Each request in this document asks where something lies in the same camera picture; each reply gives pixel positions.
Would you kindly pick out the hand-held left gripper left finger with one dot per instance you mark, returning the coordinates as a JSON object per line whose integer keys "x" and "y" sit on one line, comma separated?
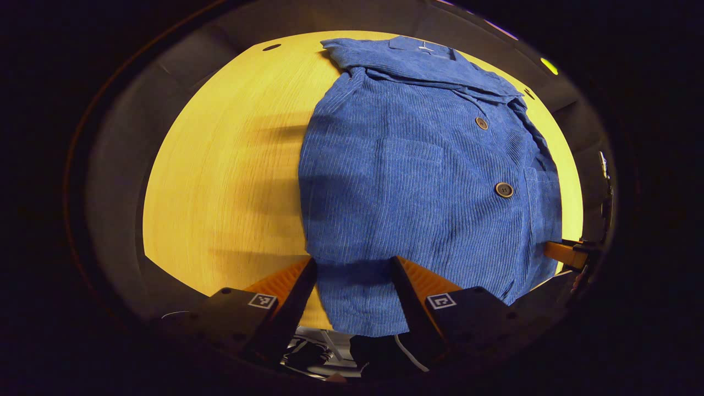
{"x": 291, "y": 308}

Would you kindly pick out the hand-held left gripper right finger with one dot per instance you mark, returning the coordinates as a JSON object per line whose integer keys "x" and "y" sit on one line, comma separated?
{"x": 412, "y": 308}

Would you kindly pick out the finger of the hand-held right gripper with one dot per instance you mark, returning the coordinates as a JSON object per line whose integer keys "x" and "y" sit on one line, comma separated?
{"x": 564, "y": 253}

